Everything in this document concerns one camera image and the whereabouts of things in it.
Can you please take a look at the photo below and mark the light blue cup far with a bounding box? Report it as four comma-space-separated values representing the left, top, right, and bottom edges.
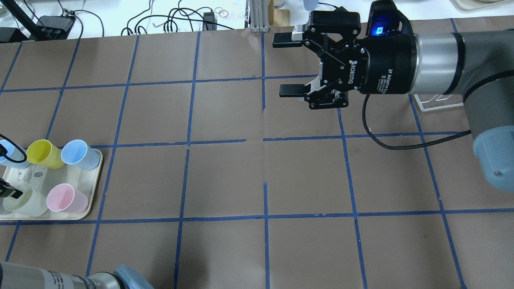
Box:
0, 139, 31, 169

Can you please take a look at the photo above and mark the aluminium frame post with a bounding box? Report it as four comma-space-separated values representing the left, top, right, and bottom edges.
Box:
247, 0, 269, 33

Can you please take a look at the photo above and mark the cream white plastic cup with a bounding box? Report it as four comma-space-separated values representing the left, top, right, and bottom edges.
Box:
2, 183, 48, 217

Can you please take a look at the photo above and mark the white wire cup rack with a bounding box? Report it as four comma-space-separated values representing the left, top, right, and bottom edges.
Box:
413, 94, 464, 112

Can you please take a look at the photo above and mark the pink plastic cup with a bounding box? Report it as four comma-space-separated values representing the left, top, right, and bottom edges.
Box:
46, 183, 89, 214

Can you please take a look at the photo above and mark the light blue cup near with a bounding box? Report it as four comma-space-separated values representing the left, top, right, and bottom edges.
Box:
61, 139, 101, 170

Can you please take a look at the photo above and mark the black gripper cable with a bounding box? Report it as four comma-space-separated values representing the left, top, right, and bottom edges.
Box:
362, 93, 472, 150

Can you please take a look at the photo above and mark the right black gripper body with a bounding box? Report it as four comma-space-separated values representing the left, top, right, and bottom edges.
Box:
302, 11, 416, 110

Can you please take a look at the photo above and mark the yellow plastic cup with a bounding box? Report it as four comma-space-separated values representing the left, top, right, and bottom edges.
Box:
26, 139, 65, 169

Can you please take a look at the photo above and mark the black power adapter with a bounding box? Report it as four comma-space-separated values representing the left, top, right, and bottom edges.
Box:
36, 15, 76, 40

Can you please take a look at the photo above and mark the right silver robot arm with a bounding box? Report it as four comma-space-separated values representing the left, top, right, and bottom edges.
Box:
272, 0, 514, 192

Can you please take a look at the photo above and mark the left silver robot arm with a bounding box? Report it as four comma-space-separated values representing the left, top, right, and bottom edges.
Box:
1, 262, 153, 289

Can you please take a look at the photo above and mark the light blue cup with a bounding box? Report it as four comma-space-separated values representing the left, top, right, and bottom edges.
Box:
0, 139, 31, 169
61, 139, 101, 170

